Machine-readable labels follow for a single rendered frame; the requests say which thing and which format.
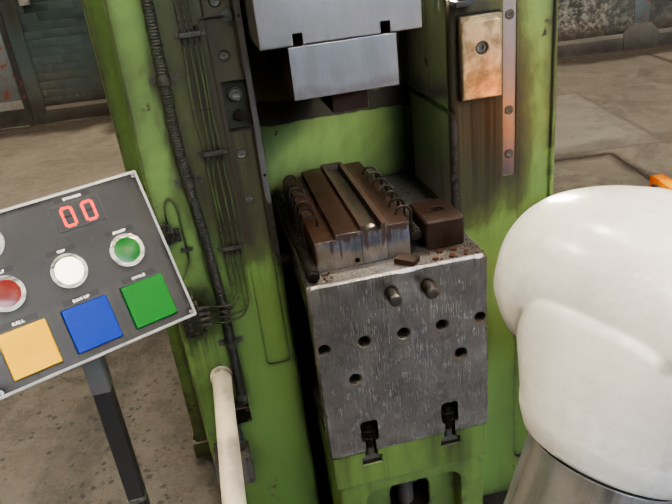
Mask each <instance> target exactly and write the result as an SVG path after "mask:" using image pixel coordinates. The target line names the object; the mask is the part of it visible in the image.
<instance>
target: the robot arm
mask: <svg viewBox="0 0 672 504"><path fill-rule="evenodd" d="M494 291H495V296H496V300H497V303H498V307H499V310H500V313H501V315H502V318H503V320H504V322H505V324H506V326H507V328H508V329H509V330H510V331H511V333H512V334H513V335H515V336H516V339H517V353H518V367H519V381H520V387H519V404H520V409H521V413H522V417H523V421H524V425H525V427H526V429H527V431H528V432H529V433H528V436H527V439H526V441H525V444H524V447H523V450H522V453H521V455H520V458H519V461H518V464H517V467H516V469H515V472H514V475H513V478H512V481H511V484H510V486H509V489H508V492H507V495H506V498H505V500H504V503H503V504H672V189H666V188H659V187H646V186H626V185H612V186H595V187H586V188H580V189H574V190H569V191H565V192H561V193H558V194H555V195H552V196H550V197H548V198H546V199H544V200H542V201H540V202H539V203H537V204H535V205H534V206H532V207H531V208H529V209H528V210H527V211H526V212H524V213H523V214H522V215H521V216H520V217H519V218H518V220H517V221H516V222H515V223H514V224H513V226H512V227H511V229H510V230H509V232H508V233H507V235H506V237H505V239H504V241H503V243H502V246H501V248H500V251H499V255H498V259H497V263H496V267H495V273H494Z"/></svg>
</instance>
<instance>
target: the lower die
mask: <svg viewBox="0 0 672 504"><path fill-rule="evenodd" d="M338 164H339V165H340V167H341V168H342V169H343V171H344V172H345V173H346V175H347V176H348V178H349V179H350V180H351V182H352V183H353V184H354V186H355V187H356V189H357V190H358V191H359V193H360V194H361V196H362V197H363V198H364V200H365V201H366V202H367V204H368V205H369V207H370V208H371V209H372V211H373V212H374V213H375V215H376V216H377V218H378V219H379V220H380V222H381V229H377V230H372V231H367V232H366V229H365V226H364V224H363V222H362V221H361V219H360V218H359V216H358V215H357V213H356V212H355V210H354V209H353V207H352V206H351V204H350V203H349V201H348V199H347V198H346V196H345V195H344V193H343V192H342V190H341V189H340V187H339V186H338V184H337V183H336V181H335V180H334V178H333V177H332V175H331V174H330V172H329V171H328V169H327V168H326V167H327V166H333V165H338ZM363 169H364V166H363V165H362V164H361V163H360V162H359V161H358V162H353V163H347V164H342V162H335V163H330V164H324V165H321V169H317V170H311V171H305V172H301V174H302V176H298V177H297V179H298V182H299V183H300V185H301V188H302V189H303V191H304V195H305V196H306V197H307V200H308V202H309V203H310V205H311V209H312V210H313V211H314V213H315V217H317V219H318V221H319V226H318V227H316V222H315V220H314V219H313V218H307V219H306V220H305V221H304V223H303V224H304V231H305V238H306V243H307V245H308V248H309V250H310V252H311V255H312V257H313V259H314V262H315V264H316V266H317V269H318V271H319V272H323V271H328V270H333V269H338V268H343V267H348V266H353V265H358V264H363V263H368V262H373V261H378V260H383V259H388V258H393V257H396V256H397V255H398V254H399V253H406V254H411V250H410V234H409V221H408V220H407V218H406V217H405V216H404V215H403V214H402V212H401V211H400V210H398V212H397V215H394V211H395V209H396V208H397V206H396V205H395V204H394V203H393V202H392V204H391V207H388V203H389V201H390V200H391V199H390V198H389V197H388V195H386V197H385V200H382V197H383V195H384V193H385V192H384V191H383V189H382V188H381V189H380V193H377V189H378V187H379V185H378V183H377V182H375V185H374V187H372V182H373V180H374V179H373V177H372V176H370V179H369V181H367V176H368V174H369V172H368V171H367V170H366V171H365V175H362V171H363ZM356 258H359V259H360V261H359V262H358V263H356V262H355V259H356Z"/></svg>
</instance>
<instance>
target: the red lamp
mask: <svg viewBox="0 0 672 504"><path fill-rule="evenodd" d="M21 295H22V293H21V288H20V286H19V285H18V284H17V283H16V282H14V281H12V280H8V279H5V280H0V307H3V308H8V307H12V306H14V305H15V304H17V303H18V302H19V300H20V298H21Z"/></svg>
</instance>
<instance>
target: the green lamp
mask: <svg viewBox="0 0 672 504"><path fill-rule="evenodd" d="M140 252H141V248H140V245H139V243H138V242H137V241H136V240H135V239H133V238H130V237H124V238H121V239H119V240H118V241H117V242H116V243H115V246H114V253H115V255H116V257H117V258H118V259H119V260H121V261H123V262H127V263H128V262H133V261H135V260H136V259H137V258H138V257H139V255H140Z"/></svg>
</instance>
